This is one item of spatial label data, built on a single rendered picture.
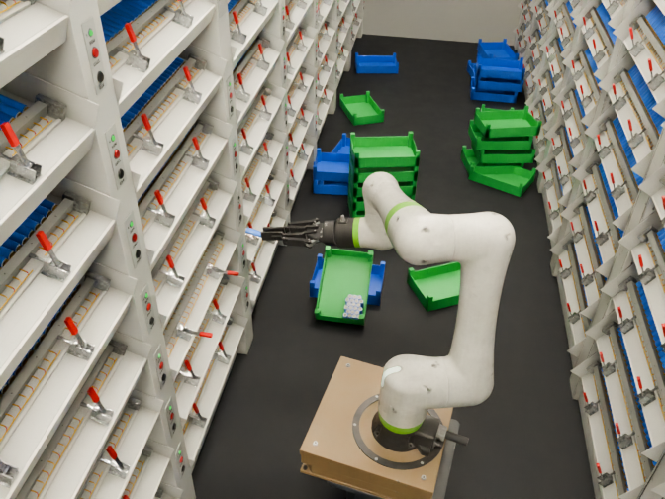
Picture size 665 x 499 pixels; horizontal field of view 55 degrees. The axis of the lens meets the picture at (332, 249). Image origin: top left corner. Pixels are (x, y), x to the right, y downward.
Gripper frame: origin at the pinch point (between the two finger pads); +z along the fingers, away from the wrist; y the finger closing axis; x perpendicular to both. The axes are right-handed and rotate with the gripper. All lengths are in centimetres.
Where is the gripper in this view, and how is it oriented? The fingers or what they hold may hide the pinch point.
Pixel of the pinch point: (273, 233)
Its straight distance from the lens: 202.0
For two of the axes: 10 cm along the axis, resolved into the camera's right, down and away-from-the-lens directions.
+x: 1.3, 8.0, 5.9
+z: -9.8, 0.0, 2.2
